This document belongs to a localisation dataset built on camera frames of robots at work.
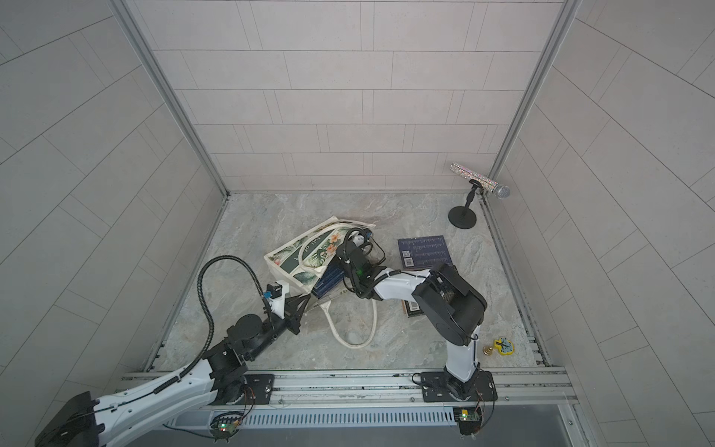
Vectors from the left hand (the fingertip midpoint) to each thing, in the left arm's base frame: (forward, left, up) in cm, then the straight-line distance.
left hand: (315, 296), depth 77 cm
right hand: (+18, -3, -3) cm, 18 cm away
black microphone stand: (+37, -52, -9) cm, 65 cm away
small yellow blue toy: (-10, -53, -8) cm, 55 cm away
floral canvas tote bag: (+8, +5, +4) cm, 11 cm away
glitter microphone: (+30, -56, +13) cm, 65 cm away
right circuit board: (-27, -40, -11) cm, 50 cm away
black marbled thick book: (0, -28, -8) cm, 29 cm away
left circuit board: (-28, +18, -8) cm, 35 cm away
